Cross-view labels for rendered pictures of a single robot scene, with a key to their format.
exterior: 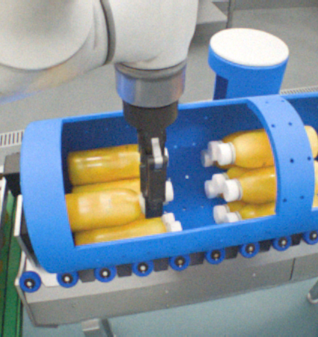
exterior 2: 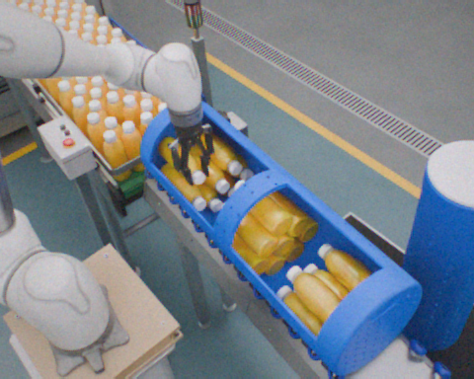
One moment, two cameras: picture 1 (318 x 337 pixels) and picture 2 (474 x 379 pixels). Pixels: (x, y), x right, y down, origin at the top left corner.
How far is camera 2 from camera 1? 1.29 m
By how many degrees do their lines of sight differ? 46
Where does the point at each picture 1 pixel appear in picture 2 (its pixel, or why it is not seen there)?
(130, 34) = (149, 89)
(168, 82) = (174, 116)
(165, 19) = (161, 91)
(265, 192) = not seen: hidden behind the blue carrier
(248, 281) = (225, 283)
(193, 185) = not seen: hidden behind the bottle
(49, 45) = (110, 78)
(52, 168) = (164, 122)
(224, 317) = not seen: outside the picture
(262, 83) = (439, 211)
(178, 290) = (196, 247)
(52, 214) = (150, 139)
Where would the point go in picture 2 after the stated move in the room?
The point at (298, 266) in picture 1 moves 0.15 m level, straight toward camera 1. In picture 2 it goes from (251, 309) to (200, 299)
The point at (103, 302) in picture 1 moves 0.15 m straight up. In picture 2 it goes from (169, 215) to (161, 185)
